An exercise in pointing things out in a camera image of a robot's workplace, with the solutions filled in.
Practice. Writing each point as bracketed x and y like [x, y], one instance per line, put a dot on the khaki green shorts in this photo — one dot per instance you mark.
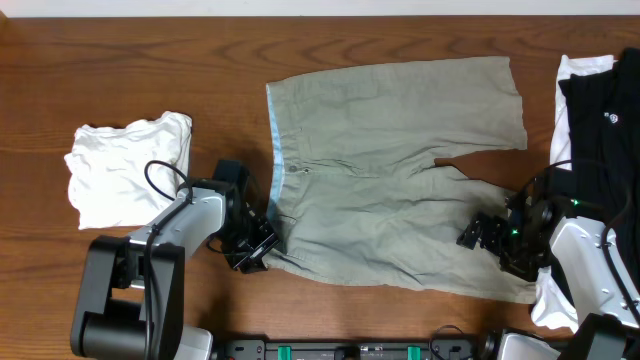
[363, 193]

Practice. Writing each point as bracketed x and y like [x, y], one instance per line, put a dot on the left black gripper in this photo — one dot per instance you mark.
[255, 245]

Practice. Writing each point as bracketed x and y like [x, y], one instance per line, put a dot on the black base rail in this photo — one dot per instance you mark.
[446, 343]

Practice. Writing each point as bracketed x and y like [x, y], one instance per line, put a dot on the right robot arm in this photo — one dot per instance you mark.
[583, 248]

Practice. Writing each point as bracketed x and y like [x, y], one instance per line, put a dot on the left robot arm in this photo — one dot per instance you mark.
[131, 299]

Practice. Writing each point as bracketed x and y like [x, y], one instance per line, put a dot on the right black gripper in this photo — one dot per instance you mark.
[493, 232]

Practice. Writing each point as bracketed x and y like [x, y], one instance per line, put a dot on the black garment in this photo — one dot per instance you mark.
[603, 117]

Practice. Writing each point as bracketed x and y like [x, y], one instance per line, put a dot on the folded white t-shirt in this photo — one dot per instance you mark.
[123, 176]

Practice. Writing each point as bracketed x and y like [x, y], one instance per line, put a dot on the white garment under pile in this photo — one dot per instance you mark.
[552, 308]

